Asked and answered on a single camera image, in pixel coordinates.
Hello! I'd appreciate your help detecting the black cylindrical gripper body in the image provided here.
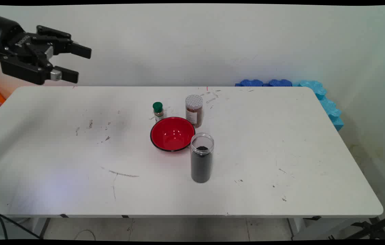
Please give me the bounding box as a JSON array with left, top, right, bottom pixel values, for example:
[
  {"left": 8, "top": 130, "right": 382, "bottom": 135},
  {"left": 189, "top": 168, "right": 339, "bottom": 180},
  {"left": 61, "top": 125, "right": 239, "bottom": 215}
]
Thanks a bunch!
[{"left": 0, "top": 11, "right": 55, "bottom": 65}]

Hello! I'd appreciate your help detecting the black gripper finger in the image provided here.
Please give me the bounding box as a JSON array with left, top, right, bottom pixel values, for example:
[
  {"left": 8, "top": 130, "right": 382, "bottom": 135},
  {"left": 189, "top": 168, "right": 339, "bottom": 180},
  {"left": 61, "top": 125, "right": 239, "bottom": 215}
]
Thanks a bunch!
[
  {"left": 36, "top": 25, "right": 92, "bottom": 59},
  {"left": 1, "top": 54, "right": 79, "bottom": 85}
]

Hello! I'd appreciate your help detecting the clear jar with black seeds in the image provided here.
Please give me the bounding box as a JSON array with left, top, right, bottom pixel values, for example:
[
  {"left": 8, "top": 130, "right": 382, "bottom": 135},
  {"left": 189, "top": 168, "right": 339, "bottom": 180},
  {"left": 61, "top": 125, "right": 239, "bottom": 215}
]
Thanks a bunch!
[{"left": 190, "top": 133, "right": 214, "bottom": 183}]

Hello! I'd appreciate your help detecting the small green-capped spice bottle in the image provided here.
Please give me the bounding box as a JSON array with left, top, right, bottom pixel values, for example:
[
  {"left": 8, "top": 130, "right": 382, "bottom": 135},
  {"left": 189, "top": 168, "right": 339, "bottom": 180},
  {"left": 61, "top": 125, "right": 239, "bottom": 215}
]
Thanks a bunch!
[{"left": 153, "top": 102, "right": 165, "bottom": 123}]

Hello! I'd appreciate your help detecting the red bowl with black rim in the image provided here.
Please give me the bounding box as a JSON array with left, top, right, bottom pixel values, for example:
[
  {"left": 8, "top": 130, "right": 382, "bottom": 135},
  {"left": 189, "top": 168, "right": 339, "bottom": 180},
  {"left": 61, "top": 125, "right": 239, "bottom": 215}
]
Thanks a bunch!
[{"left": 150, "top": 117, "right": 196, "bottom": 152}]

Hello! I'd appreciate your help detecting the spice jar with perforated lid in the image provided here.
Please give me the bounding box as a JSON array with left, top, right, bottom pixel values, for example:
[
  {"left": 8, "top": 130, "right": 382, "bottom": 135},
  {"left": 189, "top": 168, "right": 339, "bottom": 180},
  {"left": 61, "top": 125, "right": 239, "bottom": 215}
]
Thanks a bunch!
[{"left": 185, "top": 95, "right": 204, "bottom": 128}]

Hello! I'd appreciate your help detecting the dark blue foam tile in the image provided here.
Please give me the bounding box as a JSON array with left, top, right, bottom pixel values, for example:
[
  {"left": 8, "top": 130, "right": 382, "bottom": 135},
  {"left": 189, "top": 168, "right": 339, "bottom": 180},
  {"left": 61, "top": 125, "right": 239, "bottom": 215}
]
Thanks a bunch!
[
  {"left": 235, "top": 79, "right": 265, "bottom": 87},
  {"left": 267, "top": 79, "right": 293, "bottom": 87}
]

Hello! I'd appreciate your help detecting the light blue foam tile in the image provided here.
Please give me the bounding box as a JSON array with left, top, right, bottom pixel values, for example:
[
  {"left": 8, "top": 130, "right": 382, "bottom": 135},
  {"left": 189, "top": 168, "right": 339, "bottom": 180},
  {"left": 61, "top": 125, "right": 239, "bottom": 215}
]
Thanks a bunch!
[{"left": 293, "top": 80, "right": 344, "bottom": 132}]

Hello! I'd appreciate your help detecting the black tripod leg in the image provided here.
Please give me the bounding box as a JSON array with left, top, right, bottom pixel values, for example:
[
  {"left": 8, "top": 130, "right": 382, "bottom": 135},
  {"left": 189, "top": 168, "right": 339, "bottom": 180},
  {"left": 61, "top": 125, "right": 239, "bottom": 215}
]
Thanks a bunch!
[{"left": 345, "top": 211, "right": 385, "bottom": 240}]

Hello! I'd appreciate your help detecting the black floor cable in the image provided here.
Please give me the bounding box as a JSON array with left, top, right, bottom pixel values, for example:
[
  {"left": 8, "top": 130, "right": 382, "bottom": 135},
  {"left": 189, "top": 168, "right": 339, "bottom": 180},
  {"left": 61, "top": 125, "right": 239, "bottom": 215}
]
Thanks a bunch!
[{"left": 0, "top": 207, "right": 42, "bottom": 240}]

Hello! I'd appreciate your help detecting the thin pale floor cable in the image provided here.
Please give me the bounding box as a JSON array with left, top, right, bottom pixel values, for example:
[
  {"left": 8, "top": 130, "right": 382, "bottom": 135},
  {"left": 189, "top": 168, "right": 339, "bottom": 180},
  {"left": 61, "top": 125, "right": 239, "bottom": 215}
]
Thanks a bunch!
[{"left": 73, "top": 229, "right": 96, "bottom": 240}]

